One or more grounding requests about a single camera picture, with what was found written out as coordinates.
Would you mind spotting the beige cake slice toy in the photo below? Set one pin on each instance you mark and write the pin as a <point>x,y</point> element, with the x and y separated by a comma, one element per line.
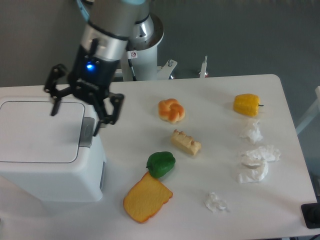
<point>185,143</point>

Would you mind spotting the crumpled white tissue small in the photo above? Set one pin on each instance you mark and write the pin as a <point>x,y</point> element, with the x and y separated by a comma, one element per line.
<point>214,203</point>

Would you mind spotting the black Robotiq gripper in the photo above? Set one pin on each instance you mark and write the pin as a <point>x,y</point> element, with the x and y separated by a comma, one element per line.
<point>89,81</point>

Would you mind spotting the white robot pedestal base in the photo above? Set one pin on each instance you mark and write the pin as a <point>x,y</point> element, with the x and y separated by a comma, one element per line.
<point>140,60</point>

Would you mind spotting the white trash can lid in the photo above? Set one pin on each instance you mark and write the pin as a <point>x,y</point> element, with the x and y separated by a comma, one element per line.
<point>29,134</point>

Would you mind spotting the crumpled white tissue large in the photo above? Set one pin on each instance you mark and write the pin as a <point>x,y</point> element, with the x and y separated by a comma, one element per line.
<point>255,163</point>

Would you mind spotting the white table frame leg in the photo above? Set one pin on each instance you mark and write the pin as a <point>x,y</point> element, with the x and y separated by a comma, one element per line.
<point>309,114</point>

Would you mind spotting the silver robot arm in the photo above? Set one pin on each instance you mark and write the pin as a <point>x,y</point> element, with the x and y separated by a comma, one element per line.
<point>104,41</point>

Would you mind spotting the green toy bell pepper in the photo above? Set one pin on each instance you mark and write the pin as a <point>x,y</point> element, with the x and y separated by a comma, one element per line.
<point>160,163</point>

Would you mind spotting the yellow toy bell pepper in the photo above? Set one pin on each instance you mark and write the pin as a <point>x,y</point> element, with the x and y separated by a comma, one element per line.
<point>247,104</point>

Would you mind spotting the black device at edge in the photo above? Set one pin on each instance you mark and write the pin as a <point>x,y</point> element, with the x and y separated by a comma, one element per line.
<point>311,215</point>

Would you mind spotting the white trash can body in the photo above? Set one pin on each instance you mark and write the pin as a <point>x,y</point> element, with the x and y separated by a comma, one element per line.
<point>76,181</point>

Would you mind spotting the knotted bread roll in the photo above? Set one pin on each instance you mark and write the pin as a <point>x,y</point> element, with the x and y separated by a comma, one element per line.
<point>171,110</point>

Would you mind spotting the orange toast slice toy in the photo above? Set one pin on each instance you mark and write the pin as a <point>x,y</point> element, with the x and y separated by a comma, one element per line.
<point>146,198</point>

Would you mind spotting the crumpled white tissue upper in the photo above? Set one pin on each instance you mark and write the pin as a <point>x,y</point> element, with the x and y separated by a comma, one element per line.
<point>252,132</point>

